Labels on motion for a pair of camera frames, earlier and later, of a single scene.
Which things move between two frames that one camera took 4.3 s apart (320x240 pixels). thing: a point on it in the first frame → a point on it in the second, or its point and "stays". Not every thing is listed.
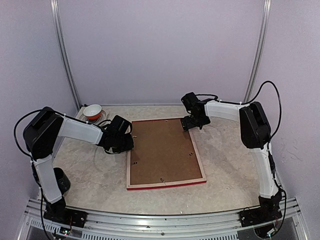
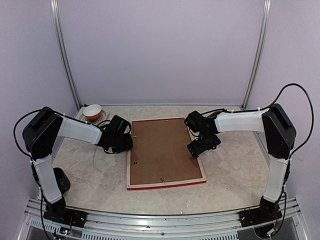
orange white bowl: [92, 112] stays
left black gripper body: [121, 145] stays
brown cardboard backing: [163, 151] stays
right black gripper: [187, 124] → [215, 141]
